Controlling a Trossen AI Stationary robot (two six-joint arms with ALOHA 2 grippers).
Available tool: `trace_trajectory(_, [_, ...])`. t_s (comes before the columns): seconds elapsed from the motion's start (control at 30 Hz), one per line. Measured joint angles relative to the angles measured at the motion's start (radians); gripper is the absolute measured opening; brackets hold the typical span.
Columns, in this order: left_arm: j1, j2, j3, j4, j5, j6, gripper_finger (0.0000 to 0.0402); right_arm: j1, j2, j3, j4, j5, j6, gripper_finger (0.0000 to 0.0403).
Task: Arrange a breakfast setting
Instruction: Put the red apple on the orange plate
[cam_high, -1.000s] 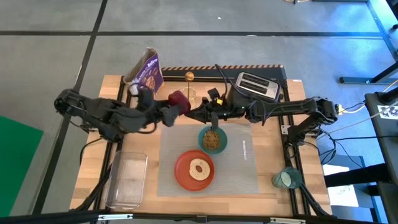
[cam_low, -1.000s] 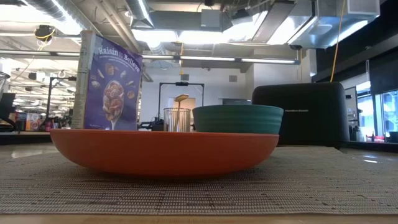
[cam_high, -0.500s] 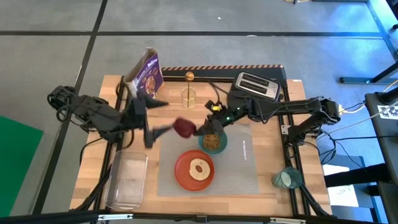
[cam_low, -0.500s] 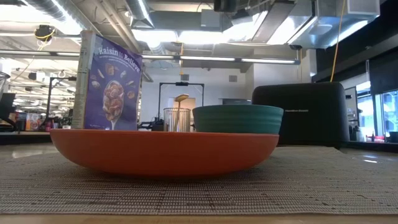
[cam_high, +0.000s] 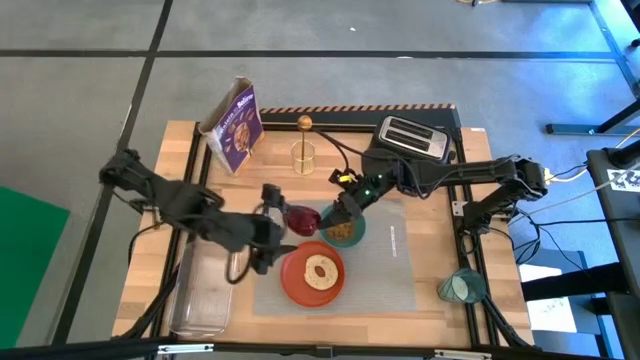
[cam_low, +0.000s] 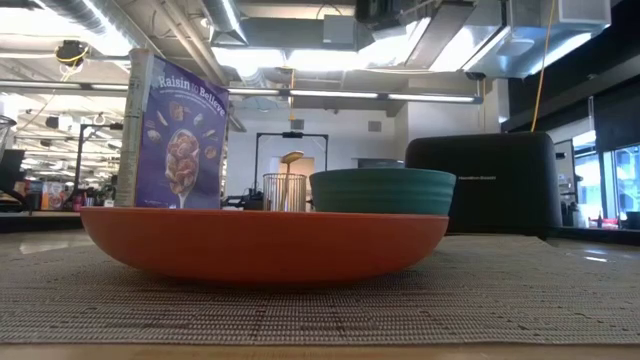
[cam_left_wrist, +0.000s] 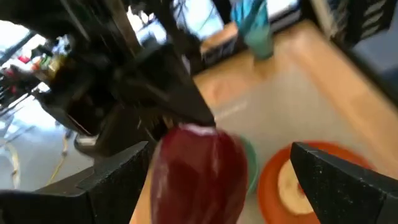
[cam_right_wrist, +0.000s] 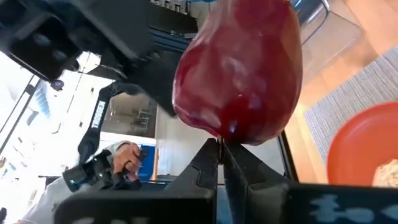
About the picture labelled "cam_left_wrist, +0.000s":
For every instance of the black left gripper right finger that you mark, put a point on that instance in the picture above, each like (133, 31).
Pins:
(342, 186)

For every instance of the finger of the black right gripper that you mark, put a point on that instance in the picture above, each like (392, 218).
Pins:
(121, 133)
(164, 87)

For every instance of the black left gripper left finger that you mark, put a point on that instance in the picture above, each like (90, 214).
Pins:
(115, 186)

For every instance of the sliced bagel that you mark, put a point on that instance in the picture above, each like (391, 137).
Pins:
(289, 193)

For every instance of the red apple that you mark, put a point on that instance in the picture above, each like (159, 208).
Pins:
(199, 180)

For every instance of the teal drinking cup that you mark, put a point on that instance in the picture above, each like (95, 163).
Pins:
(255, 34)

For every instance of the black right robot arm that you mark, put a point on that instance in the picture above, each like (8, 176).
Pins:
(77, 15)

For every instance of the orange plate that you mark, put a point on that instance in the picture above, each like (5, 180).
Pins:
(270, 193)

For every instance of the teal bowl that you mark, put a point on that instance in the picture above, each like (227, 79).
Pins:
(253, 165)

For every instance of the grey woven placemat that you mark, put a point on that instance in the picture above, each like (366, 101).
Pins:
(295, 105)

